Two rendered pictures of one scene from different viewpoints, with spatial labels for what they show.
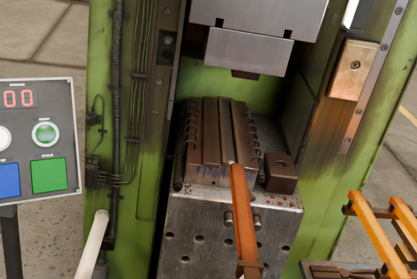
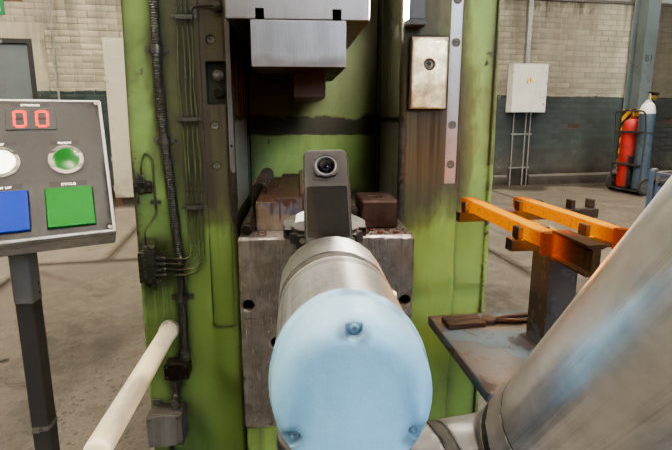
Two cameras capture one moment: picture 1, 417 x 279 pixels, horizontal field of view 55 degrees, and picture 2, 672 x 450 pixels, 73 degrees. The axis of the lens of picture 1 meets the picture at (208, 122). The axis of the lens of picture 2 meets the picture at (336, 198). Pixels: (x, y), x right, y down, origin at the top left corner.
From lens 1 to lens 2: 48 cm
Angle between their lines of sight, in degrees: 19
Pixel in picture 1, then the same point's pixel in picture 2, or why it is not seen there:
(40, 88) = (59, 110)
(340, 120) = (434, 139)
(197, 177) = (273, 221)
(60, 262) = not seen: outside the picture
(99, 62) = (142, 112)
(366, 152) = (477, 177)
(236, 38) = (281, 28)
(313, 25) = not seen: outside the picture
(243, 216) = not seen: hidden behind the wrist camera
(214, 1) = not seen: outside the picture
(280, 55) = (335, 40)
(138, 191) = (211, 284)
